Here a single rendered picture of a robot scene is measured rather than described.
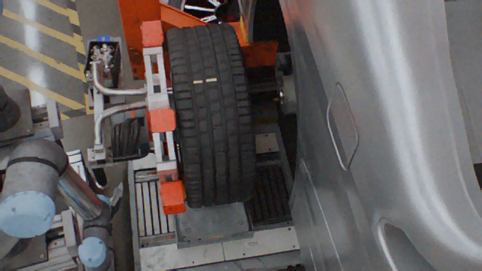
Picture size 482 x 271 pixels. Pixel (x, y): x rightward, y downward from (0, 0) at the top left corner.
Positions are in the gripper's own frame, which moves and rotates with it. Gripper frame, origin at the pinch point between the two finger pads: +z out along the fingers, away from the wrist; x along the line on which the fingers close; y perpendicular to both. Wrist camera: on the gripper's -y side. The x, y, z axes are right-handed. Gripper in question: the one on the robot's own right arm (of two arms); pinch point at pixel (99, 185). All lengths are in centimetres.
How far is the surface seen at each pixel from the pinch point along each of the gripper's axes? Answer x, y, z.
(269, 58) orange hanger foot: -76, -27, 70
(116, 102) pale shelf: -2, -38, 65
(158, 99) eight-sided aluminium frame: -24.2, 28.5, 11.2
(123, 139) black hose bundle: -11.6, 19.6, 4.2
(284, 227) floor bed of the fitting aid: -73, -77, 5
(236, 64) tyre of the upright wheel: -50, 34, 17
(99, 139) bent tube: -3.6, 18.1, 6.5
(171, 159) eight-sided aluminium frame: -25.4, 14.8, -2.9
